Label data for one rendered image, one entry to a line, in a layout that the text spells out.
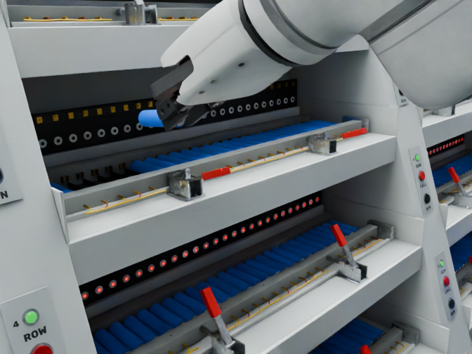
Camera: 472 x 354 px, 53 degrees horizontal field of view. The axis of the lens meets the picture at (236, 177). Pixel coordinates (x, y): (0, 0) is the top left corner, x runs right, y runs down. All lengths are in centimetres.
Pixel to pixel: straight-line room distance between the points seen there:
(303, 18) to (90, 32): 26
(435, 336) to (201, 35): 75
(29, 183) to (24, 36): 14
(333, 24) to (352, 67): 59
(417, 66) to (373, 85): 59
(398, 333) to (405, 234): 19
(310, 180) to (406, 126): 29
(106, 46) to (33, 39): 7
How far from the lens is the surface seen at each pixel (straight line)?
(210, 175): 51
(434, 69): 30
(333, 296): 73
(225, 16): 36
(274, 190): 63
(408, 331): 98
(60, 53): 51
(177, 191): 56
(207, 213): 55
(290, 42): 34
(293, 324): 66
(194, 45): 38
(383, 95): 89
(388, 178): 91
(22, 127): 46
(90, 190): 53
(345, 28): 33
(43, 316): 46
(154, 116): 51
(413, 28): 30
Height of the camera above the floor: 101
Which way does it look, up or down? 3 degrees down
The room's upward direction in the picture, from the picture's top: 14 degrees counter-clockwise
